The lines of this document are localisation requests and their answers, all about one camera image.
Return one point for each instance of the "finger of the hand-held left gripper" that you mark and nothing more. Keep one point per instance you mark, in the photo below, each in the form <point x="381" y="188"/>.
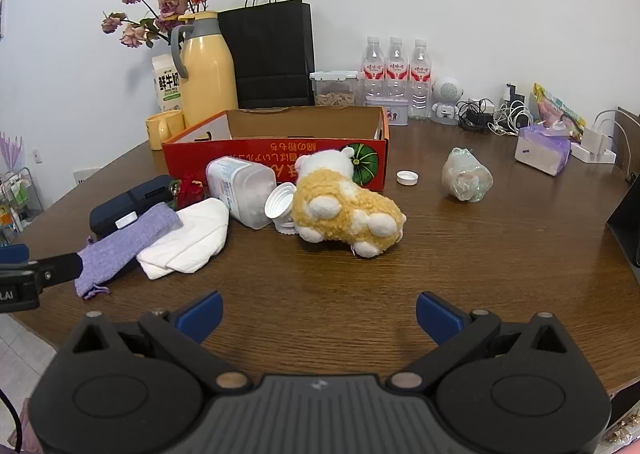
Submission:
<point x="57" y="270"/>
<point x="12" y="254"/>

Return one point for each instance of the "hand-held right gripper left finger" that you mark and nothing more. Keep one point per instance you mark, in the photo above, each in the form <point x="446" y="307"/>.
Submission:
<point x="202" y="314"/>

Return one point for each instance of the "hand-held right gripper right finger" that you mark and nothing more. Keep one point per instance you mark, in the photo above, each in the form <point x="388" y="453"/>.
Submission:
<point x="435" y="316"/>

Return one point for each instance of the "purple knitted pouch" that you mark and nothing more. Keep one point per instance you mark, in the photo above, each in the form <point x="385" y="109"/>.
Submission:
<point x="120" y="246"/>

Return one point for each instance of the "white diaper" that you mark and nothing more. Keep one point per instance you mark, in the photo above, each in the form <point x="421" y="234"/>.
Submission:
<point x="185" y="239"/>

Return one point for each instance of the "navy zip case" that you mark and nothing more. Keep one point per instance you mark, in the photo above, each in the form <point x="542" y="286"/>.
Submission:
<point x="120" y="201"/>

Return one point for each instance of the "red artificial rose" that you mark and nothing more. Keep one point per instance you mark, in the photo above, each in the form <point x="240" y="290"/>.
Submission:
<point x="190" y="189"/>

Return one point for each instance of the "clear plastic jar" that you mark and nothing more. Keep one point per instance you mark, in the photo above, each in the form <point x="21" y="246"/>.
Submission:
<point x="240" y="189"/>

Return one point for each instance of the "white jar lid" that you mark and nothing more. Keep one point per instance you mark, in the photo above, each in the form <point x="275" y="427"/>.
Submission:
<point x="279" y="201"/>

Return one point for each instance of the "clear plastic bag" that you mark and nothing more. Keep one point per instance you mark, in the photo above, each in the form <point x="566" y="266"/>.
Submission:
<point x="465" y="176"/>

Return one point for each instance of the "yellow and white plush toy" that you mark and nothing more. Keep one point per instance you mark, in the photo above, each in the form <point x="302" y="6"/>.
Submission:
<point x="340" y="204"/>

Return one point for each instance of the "red cardboard box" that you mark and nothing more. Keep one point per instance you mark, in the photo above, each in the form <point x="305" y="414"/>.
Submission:
<point x="200" y="159"/>

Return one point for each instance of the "small white rounded case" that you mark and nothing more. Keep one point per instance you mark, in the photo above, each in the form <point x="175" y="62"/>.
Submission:
<point x="125" y="221"/>

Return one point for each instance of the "small white bottle cap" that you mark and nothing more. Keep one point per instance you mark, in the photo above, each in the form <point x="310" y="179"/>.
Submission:
<point x="407" y="177"/>

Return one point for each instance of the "yellow mug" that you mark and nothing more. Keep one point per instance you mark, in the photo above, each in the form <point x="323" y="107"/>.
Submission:
<point x="165" y="129"/>

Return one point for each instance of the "purple tissue pack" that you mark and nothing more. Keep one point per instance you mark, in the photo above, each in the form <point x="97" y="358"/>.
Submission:
<point x="542" y="151"/>

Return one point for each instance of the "pale rectangular tin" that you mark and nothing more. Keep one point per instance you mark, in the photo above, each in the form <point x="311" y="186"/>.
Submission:
<point x="390" y="110"/>

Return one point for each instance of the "black panel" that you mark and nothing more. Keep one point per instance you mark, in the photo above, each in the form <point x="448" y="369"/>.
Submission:
<point x="627" y="224"/>

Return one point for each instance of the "white milk carton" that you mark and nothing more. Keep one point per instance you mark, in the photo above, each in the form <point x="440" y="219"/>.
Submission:
<point x="167" y="84"/>

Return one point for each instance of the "white robot speaker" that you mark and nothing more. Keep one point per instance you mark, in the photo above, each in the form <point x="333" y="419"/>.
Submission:
<point x="447" y="91"/>

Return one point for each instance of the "white charger block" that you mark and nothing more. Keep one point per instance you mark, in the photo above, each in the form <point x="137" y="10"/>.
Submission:
<point x="595" y="141"/>

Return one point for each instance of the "clear water bottle red label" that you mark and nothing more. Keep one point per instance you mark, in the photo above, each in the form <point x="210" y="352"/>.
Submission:
<point x="420" y="79"/>
<point x="396" y="64"/>
<point x="372" y="64"/>

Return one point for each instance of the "yellow thermos jug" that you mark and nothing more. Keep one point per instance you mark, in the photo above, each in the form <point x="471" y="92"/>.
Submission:
<point x="207" y="74"/>

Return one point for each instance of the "colourful snack packet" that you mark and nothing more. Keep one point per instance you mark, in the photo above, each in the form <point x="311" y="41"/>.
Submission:
<point x="555" y="106"/>

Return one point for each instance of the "clear food container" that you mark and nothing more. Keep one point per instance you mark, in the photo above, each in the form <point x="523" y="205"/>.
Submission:
<point x="335" y="89"/>

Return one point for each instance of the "black paper bag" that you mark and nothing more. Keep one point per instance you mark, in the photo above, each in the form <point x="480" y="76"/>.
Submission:
<point x="270" y="54"/>

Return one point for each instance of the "white wall switch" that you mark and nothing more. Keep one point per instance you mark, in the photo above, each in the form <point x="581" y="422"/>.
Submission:
<point x="36" y="155"/>

